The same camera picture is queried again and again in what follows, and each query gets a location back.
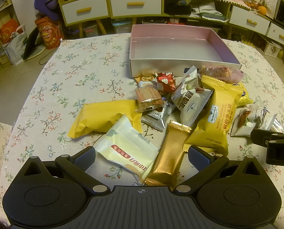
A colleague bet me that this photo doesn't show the white pecan snack packet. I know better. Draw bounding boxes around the white pecan snack packet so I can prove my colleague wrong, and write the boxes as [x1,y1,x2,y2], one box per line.
[230,99,278,138]

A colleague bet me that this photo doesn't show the yellow waffle snack packet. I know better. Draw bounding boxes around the yellow waffle snack packet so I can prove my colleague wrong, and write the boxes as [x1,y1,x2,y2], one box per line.
[183,75,243,156]

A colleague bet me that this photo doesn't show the yellow blue label packet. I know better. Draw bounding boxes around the yellow blue label packet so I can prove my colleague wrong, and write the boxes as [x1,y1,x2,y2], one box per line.
[234,82,253,107]

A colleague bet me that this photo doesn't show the gold foil snack bar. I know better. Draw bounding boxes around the gold foil snack bar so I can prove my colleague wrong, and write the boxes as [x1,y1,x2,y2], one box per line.
[145,121,192,188]

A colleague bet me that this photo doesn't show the cream white snack packet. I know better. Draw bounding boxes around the cream white snack packet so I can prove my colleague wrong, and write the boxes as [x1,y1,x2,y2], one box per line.
[94,115,160,184]

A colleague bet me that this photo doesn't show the plain yellow snack packet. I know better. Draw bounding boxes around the plain yellow snack packet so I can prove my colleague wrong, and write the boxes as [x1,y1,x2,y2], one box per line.
[67,100,142,139]

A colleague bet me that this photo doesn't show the white walnut snack packet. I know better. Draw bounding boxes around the white walnut snack packet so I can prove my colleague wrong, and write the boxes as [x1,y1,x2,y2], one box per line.
[171,66,213,127]

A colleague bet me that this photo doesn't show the pink nougat bar packet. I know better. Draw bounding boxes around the pink nougat bar packet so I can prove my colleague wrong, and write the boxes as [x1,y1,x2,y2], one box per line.
[200,66,245,84]

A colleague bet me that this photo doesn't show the silver blue chocolate packet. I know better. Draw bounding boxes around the silver blue chocolate packet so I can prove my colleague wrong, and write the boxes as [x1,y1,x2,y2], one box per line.
[141,101,175,132]

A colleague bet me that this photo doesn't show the clear wafer biscuit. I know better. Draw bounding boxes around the clear wafer biscuit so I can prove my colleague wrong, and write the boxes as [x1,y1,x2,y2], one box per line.
[135,85,164,113]

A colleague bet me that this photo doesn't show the small red candy packet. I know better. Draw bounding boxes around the small red candy packet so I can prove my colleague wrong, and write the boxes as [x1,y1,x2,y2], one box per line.
[155,72,175,93]

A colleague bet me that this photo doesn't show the orange lotus root chip packet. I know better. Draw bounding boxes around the orange lotus root chip packet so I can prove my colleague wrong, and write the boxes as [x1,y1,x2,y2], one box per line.
[134,71,156,87]

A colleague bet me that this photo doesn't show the floral tablecloth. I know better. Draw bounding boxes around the floral tablecloth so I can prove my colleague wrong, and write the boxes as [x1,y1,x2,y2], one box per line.
[0,34,284,228]

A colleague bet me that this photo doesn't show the white drawer far right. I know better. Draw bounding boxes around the white drawer far right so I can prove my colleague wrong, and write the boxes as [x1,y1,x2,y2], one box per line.
[266,23,284,45]

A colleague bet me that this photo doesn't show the white drawer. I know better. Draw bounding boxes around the white drawer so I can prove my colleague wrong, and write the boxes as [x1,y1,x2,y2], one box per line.
[266,23,284,45]
[229,6,270,35]
[110,0,162,17]
[62,0,108,24]

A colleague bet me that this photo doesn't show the pink white cardboard box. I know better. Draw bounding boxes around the pink white cardboard box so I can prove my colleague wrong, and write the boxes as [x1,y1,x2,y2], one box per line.
[129,24,241,77]

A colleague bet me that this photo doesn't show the white shopping bag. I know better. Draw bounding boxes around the white shopping bag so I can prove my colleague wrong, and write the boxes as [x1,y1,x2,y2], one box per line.
[0,25,28,65]

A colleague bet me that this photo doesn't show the fruit bowl with oranges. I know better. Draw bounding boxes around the fruit bowl with oranges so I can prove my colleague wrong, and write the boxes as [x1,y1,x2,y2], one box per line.
[241,0,269,17]

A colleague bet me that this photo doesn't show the orange printed bag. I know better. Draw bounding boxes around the orange printed bag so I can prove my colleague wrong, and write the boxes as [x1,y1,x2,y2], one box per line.
[34,16,63,49]

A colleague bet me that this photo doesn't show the white drawer far left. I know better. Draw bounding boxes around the white drawer far left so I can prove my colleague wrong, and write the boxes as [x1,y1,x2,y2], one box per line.
[62,0,108,24]

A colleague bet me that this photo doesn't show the purple bag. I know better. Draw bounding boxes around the purple bag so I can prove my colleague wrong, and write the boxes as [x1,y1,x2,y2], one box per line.
[34,0,59,21]

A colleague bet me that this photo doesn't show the wooden shelf cabinet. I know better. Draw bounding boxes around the wooden shelf cabinet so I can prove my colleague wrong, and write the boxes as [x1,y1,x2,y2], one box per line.
[58,0,284,45]

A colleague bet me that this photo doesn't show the white drawer centre left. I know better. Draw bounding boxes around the white drawer centre left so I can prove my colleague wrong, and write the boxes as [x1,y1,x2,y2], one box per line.
[110,0,162,17]

